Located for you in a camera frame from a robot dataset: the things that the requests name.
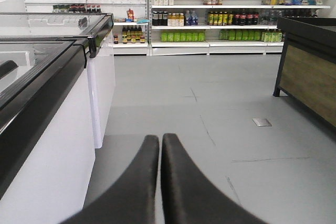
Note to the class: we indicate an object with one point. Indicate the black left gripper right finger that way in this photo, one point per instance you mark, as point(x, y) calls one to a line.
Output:
point(188, 195)

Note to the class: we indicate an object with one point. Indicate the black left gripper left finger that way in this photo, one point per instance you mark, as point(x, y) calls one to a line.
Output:
point(131, 199)

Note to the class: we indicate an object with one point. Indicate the near white chest freezer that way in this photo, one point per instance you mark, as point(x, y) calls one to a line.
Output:
point(47, 146)

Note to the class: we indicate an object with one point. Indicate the white chest freezer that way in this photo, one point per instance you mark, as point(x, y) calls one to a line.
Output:
point(47, 146)
point(97, 29)

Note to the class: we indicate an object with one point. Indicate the metal floor outlet plate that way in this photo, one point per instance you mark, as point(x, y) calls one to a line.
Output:
point(262, 122)

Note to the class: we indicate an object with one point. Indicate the dark wooden display stand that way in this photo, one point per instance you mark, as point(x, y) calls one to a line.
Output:
point(307, 65)

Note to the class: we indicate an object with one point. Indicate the far white chest freezer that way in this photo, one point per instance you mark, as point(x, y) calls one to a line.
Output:
point(97, 29)

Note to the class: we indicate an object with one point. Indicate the white supermarket shelving unit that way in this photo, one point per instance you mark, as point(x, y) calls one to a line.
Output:
point(224, 26)

